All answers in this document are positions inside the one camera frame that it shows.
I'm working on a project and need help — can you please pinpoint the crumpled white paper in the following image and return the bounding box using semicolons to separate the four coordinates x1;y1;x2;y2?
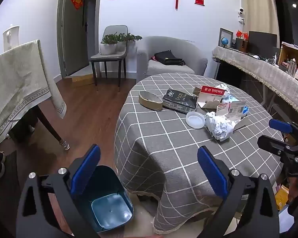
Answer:
205;111;240;142

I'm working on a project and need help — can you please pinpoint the crumpled white plastic bag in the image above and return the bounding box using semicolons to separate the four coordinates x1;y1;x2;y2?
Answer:
214;83;240;105

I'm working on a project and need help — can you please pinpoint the beige fringed counter cloth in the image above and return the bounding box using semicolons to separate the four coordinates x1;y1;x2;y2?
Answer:
212;46;298;120

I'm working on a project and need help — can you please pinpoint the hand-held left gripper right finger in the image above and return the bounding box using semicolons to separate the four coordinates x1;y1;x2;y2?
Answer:
197;146;280;238

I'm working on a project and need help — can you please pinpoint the dark floor mat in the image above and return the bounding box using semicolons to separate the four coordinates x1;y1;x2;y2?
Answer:
0;150;18;181

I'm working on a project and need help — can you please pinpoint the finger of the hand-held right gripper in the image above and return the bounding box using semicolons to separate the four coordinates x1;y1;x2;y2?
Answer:
257;135;297;157
269;118;298;140

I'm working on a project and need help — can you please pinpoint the black monitor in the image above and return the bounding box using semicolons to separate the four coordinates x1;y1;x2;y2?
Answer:
247;31;279;55

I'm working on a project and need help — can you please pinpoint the dark brown box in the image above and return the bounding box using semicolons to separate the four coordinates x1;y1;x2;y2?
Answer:
236;38;249;53

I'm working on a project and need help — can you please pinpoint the white plastic lid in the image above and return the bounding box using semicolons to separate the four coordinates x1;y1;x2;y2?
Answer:
186;111;206;129

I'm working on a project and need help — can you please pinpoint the black handbag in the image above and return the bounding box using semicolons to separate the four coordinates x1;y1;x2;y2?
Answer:
154;50;186;66

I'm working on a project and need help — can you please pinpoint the white product card package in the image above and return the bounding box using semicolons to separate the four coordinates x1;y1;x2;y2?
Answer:
216;101;249;122

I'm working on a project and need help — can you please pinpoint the grey checked tablecloth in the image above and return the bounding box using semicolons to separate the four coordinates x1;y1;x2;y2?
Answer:
114;73;285;235

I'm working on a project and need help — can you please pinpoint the yellow packet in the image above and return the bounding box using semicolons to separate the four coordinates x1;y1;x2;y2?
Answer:
274;185;290;211

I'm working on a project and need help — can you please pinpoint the white security camera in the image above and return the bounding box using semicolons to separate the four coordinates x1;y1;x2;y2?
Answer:
237;7;246;25

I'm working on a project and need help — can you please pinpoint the grey dining chair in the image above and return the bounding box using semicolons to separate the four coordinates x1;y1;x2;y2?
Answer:
90;25;129;91

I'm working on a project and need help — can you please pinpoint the red and white cardboard box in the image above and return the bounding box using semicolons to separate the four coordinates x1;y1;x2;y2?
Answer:
193;85;227;109

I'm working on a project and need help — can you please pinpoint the beige patterned tablecloth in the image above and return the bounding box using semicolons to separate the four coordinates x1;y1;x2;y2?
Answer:
0;40;67;152

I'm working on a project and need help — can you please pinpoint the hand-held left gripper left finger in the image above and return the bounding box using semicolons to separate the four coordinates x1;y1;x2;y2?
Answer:
16;144;101;238

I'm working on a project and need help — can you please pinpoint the dark storage box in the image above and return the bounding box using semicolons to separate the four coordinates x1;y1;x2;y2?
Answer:
9;113;39;142

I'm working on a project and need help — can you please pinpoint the potted plant in white pot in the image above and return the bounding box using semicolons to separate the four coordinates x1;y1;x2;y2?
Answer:
99;33;122;55
117;33;143;53

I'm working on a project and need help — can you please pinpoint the white kettle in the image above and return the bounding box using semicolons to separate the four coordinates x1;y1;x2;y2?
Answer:
3;25;20;53

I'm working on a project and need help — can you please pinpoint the grey door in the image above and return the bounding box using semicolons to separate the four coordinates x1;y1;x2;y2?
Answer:
57;0;90;78

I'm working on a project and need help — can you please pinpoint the framed picture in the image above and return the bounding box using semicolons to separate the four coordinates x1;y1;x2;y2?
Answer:
218;28;234;48

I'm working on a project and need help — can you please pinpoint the black tissue pack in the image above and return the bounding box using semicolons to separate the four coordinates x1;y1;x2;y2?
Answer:
162;89;198;114

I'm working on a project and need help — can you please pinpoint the teal plastic trash bin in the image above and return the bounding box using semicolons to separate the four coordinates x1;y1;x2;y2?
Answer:
73;165;134;233

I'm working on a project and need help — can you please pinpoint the striped table leg sock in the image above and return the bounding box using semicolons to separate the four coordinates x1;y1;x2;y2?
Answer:
59;139;70;152

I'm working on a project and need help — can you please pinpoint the open cardboard box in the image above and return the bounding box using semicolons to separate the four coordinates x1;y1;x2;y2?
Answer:
278;42;298;80

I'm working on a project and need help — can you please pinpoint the brown oval cardboard ring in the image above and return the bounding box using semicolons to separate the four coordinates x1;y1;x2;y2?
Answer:
138;90;163;111

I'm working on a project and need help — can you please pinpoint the grey armchair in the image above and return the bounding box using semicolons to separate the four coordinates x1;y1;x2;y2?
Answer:
136;36;208;83

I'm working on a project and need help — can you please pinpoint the dark wooden table leg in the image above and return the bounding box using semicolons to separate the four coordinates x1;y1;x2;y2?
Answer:
35;104;65;144

